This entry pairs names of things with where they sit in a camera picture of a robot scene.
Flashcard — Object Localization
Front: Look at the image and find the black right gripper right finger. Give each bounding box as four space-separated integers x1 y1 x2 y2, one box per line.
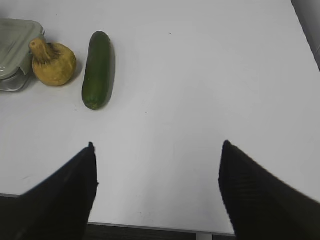
218 140 320 240

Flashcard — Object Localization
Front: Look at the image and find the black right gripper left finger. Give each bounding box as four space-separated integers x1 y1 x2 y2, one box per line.
0 143 99 240

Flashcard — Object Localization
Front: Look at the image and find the green cucumber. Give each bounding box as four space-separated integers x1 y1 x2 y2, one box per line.
81 31 115 110

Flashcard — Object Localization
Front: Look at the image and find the yellow squash toy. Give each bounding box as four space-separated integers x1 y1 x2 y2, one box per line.
29 37 77 87

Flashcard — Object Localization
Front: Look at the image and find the green lid glass container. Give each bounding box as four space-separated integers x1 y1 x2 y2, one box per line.
0 18 45 92

